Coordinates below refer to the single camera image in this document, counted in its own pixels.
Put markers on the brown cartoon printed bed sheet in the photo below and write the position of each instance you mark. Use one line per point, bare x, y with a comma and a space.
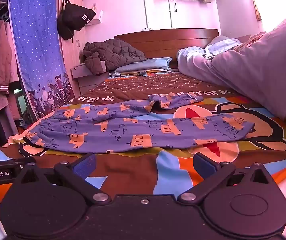
133, 166

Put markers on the white nightstand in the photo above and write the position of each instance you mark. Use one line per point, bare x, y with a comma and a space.
83, 75

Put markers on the white pillow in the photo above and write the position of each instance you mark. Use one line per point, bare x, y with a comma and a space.
258, 67

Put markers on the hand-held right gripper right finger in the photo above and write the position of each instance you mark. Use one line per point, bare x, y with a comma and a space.
204, 167

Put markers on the light blue pillow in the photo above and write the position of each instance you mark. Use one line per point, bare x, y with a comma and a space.
145, 64

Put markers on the blue dotted curtain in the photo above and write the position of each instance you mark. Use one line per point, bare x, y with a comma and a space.
35, 42

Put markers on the small white box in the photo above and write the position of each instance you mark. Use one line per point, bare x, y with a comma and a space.
100, 15

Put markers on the black tote bag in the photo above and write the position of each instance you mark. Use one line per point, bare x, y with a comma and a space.
74, 17

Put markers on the pink hanging coat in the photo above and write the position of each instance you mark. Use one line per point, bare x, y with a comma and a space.
6, 55

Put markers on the wooden headboard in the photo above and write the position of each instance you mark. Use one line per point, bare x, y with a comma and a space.
170, 40

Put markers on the dark quilted jacket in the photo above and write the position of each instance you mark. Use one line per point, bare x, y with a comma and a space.
108, 52

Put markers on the blue pants with orange print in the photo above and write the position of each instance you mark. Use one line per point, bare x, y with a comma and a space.
133, 130

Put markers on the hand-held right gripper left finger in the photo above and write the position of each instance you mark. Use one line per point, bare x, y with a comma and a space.
85, 167

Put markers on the framed picture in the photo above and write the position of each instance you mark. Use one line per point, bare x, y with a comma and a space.
255, 2

